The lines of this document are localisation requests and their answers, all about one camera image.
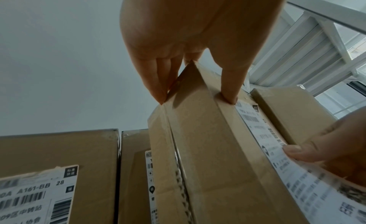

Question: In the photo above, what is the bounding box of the person's left hand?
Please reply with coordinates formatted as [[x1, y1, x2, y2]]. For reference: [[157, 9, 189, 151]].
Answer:
[[120, 0, 288, 105]]

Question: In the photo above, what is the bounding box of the person's right hand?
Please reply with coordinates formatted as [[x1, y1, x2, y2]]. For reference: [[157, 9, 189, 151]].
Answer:
[[281, 107, 366, 185]]

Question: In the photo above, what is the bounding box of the shipping label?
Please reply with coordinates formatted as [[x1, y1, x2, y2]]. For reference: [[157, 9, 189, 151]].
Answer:
[[0, 164, 79, 224], [234, 98, 366, 224], [144, 149, 157, 224]]

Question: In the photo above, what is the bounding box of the brown cardboard box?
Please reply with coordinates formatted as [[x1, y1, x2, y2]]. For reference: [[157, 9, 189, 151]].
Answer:
[[0, 128, 120, 224], [118, 129, 152, 224], [147, 60, 366, 224], [250, 85, 340, 147]]

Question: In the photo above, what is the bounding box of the white metal rack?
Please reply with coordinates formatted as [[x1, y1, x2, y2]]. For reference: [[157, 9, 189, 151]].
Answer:
[[246, 0, 366, 119]]

